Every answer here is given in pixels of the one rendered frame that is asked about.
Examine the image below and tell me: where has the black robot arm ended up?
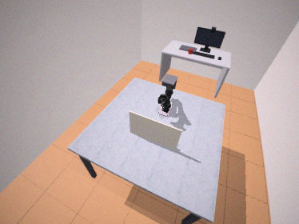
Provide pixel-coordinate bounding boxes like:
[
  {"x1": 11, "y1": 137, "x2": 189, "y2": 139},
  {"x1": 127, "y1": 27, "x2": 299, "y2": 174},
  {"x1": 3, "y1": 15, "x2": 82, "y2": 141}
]
[{"x1": 157, "y1": 85, "x2": 173, "y2": 113}]

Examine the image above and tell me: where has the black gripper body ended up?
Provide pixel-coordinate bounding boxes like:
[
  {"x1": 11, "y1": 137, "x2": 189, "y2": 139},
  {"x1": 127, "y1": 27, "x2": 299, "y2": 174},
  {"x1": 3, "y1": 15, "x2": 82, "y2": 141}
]
[{"x1": 160, "y1": 94, "x2": 170, "y2": 106}]

